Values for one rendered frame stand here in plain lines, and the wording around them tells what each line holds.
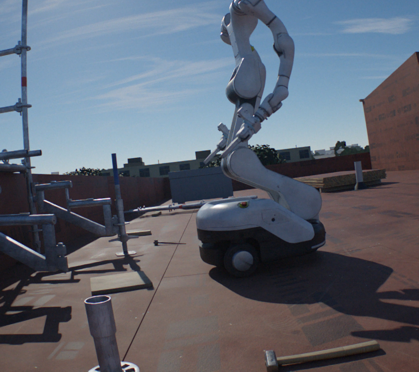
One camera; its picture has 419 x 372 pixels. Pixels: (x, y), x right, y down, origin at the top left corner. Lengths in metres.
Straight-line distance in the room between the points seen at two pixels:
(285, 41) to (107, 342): 1.62
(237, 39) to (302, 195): 0.92
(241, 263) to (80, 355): 0.92
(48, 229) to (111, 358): 1.12
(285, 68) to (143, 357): 1.47
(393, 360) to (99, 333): 0.68
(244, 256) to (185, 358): 0.83
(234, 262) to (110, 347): 1.08
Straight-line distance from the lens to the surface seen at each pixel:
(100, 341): 0.84
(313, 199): 2.08
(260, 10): 2.03
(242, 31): 2.18
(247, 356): 1.09
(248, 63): 2.07
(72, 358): 1.23
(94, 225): 2.95
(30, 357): 1.30
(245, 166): 1.95
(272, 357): 1.01
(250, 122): 1.83
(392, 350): 1.06
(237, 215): 1.78
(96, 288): 1.93
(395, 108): 11.31
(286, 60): 1.98
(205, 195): 7.61
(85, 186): 4.81
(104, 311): 0.82
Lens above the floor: 0.50
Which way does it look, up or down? 4 degrees up
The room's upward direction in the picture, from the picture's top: 7 degrees counter-clockwise
